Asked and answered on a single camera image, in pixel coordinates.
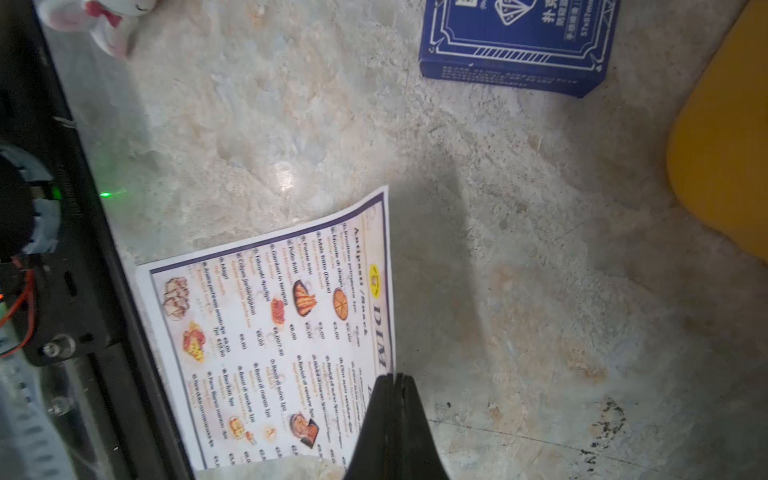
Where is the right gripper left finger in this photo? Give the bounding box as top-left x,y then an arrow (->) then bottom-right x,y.
343,374 -> 396,480

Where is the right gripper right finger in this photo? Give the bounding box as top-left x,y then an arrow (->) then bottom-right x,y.
394,374 -> 448,480

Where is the dim sum menu sheet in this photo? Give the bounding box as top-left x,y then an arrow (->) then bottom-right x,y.
136,187 -> 396,471

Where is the yellow plastic tray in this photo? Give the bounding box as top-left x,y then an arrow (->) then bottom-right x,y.
666,1 -> 767,260

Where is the blue playing card box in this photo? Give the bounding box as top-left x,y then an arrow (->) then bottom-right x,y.
419,0 -> 620,98

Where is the pink white plush toy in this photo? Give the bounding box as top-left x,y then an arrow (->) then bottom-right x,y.
37,0 -> 158,58

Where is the white slotted cable duct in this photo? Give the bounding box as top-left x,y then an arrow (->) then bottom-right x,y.
1,354 -> 77,480

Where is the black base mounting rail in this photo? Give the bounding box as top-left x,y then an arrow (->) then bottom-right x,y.
1,1 -> 193,479

